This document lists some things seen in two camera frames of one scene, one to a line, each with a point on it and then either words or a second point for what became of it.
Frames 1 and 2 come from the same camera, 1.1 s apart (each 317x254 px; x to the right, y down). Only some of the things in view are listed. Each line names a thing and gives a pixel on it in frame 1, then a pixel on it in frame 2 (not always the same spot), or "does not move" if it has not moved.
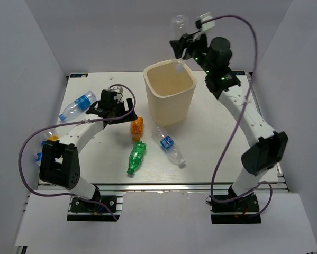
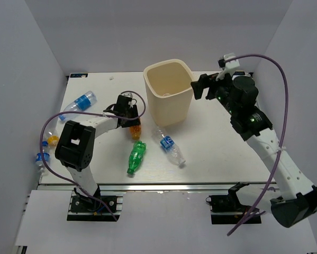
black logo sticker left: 85,75 does not move
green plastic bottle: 136,156 does not move
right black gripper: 178,46 → 204,81
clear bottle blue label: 168,145 does not move
